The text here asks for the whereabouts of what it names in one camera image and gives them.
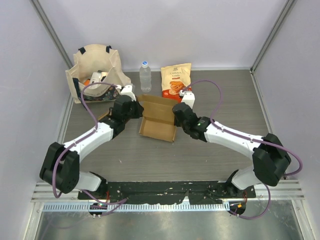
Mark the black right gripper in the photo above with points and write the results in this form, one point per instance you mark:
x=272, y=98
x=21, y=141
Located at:
x=177, y=122

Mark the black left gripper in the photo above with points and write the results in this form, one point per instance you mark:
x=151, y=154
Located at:
x=139, y=109

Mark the small brown cardboard box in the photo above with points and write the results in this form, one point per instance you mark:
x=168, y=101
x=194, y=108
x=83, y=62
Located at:
x=104, y=117

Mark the large cardboard box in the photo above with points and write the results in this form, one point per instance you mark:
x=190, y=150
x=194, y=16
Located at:
x=158, y=120

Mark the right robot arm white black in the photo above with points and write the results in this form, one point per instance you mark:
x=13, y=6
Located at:
x=269, y=159

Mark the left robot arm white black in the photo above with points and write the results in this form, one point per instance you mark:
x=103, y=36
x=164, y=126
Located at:
x=61, y=165

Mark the white box in tote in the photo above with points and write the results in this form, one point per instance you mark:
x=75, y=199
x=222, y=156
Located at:
x=98, y=76

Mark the cassava chips bag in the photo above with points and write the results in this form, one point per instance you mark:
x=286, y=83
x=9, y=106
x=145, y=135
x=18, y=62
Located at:
x=175, y=78

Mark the clear plastic water bottle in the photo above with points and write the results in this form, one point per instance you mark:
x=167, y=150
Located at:
x=145, y=77

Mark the orange item in tote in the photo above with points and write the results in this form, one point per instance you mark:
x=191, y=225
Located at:
x=87, y=82

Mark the beige canvas tote bag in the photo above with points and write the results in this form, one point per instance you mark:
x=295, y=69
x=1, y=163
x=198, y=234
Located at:
x=97, y=68

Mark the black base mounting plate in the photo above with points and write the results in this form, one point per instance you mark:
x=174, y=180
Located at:
x=170, y=192

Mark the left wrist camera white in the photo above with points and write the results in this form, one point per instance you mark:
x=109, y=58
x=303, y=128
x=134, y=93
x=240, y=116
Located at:
x=127, y=90

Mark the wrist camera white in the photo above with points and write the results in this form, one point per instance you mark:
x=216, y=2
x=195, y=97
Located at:
x=127, y=90
x=187, y=97

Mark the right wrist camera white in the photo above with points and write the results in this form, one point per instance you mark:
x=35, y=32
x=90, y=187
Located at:
x=187, y=97

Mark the slotted cable duct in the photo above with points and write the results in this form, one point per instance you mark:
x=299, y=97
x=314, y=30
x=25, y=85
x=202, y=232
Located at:
x=91, y=206

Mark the aluminium frame rail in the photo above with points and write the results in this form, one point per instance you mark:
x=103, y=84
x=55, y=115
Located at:
x=285, y=190

